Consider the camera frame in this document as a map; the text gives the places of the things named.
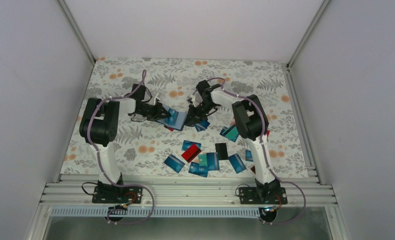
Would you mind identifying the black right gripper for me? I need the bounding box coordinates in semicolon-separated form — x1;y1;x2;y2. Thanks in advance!
184;100;217;126

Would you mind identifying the blue denim card holder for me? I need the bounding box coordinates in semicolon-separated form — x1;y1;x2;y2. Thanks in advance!
156;105;187;131

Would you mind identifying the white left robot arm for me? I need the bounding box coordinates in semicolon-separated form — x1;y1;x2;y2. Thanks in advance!
79;83;172;203

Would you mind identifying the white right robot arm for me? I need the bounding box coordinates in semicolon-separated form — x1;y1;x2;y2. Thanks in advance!
184;80;280;204

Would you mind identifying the blue card with silver stripe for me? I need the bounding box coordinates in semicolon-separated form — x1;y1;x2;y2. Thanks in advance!
194;120;210;132

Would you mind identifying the blue card under teal card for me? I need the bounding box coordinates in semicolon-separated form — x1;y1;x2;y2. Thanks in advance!
220;125;234;137

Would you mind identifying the blue card with logo centre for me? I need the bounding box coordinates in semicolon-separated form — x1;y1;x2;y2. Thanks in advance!
181;140;202;151

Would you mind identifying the teal green card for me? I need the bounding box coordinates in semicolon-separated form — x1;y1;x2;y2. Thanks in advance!
225;125;240;142

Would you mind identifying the red card centre pile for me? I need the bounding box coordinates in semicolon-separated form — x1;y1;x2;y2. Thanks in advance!
181;145;202;163

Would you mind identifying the teal card in pile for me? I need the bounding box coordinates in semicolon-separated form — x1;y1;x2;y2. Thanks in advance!
198;153;208;167

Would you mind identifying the blue striped card pile centre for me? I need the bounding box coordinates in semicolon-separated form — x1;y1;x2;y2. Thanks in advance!
206;152;220;171

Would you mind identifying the red card lower right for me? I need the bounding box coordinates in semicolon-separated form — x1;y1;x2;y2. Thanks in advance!
250;166;256;175

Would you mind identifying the floral patterned table mat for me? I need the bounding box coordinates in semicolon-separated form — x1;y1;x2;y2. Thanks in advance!
60;56;313;180

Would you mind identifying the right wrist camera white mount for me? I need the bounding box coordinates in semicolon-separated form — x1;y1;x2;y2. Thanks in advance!
187;90;198;106

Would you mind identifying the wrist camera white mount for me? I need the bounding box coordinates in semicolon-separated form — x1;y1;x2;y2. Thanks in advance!
187;90;198;106
149;93;160;105

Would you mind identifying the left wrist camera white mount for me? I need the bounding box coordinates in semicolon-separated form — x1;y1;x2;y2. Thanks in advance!
149;93;160;105

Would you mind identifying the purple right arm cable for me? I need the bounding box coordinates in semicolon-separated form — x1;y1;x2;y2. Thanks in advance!
205;77;307;226

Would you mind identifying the grey slotted cable duct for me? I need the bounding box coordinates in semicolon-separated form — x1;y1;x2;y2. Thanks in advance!
49;206;273;219

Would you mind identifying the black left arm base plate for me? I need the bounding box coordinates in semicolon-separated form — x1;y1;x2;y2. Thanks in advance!
91;184;143;204

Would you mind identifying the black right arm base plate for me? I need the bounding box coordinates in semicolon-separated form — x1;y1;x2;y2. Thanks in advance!
237;186;288;205

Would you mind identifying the aluminium rail frame front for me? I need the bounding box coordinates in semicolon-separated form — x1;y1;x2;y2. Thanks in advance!
39;174;338;207

